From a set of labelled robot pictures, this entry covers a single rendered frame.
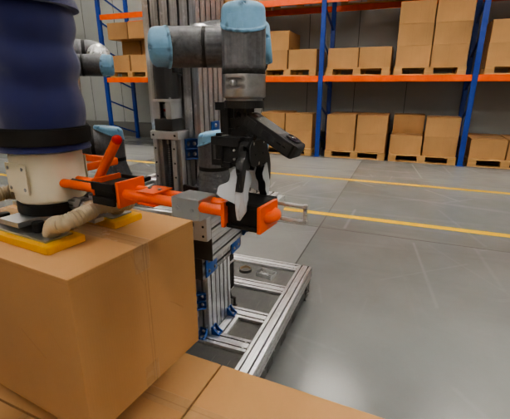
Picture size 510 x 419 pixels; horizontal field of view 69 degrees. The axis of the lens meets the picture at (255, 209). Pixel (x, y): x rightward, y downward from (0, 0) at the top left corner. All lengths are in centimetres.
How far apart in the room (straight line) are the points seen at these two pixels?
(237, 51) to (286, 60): 758
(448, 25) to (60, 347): 763
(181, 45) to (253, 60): 17
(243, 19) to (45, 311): 69
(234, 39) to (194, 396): 100
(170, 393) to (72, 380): 40
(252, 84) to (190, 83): 98
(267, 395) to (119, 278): 60
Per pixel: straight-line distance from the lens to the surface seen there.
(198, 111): 161
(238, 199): 66
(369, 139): 796
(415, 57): 788
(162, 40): 78
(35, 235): 102
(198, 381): 131
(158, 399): 128
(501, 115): 935
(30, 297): 95
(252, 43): 66
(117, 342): 97
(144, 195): 83
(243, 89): 65
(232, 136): 68
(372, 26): 928
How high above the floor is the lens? 143
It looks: 18 degrees down
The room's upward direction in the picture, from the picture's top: straight up
